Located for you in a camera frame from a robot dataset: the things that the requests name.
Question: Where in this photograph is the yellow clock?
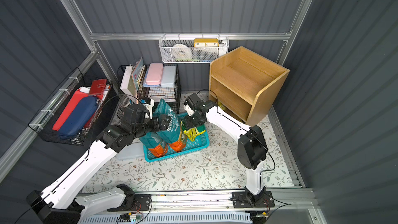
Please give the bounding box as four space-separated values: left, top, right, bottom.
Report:
194 38 219 48

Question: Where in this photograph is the teal fertilizer bag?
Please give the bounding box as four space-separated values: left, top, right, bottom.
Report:
153 99 187 152
139 132 168 158

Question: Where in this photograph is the white book in organizer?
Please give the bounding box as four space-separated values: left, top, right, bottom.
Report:
120 65 138 103

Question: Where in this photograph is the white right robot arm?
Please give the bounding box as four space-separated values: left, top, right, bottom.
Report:
182 93 268 197

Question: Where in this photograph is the light blue pencil case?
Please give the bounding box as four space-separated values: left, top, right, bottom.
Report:
160 65 176 88

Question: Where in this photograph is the yellow fertilizer packet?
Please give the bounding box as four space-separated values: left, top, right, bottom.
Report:
218 102 227 111
181 125 206 142

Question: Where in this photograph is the white tape roll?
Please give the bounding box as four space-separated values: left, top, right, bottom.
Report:
171 44 193 60

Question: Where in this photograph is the floral table mat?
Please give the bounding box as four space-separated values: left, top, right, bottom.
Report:
82 91 294 192

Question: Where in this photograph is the pink pencil case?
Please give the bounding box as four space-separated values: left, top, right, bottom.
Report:
145 63 164 86

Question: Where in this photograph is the black rail base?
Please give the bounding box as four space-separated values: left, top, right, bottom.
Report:
62 188 318 224

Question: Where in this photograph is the white wire wall basket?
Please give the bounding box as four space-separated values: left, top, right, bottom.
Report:
159 36 230 63

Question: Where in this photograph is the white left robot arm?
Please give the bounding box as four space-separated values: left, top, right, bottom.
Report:
27 104 172 224

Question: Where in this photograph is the black wire desk organizer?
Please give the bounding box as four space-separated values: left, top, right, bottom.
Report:
116 64 181 122

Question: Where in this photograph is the black wire side basket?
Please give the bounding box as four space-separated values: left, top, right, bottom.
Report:
29 72 118 146

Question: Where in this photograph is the red folder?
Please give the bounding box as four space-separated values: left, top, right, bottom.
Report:
52 90 88 131

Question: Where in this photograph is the wooden shelf unit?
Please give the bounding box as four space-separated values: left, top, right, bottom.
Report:
209 46 290 127

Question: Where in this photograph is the teal plastic basket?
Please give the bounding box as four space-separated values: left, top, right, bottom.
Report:
144 114 210 162

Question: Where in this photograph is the navy blue pouch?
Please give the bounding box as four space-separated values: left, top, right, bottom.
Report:
58 96 98 140

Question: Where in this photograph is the dark red wallet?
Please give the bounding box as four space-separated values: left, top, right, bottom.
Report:
88 79 107 96

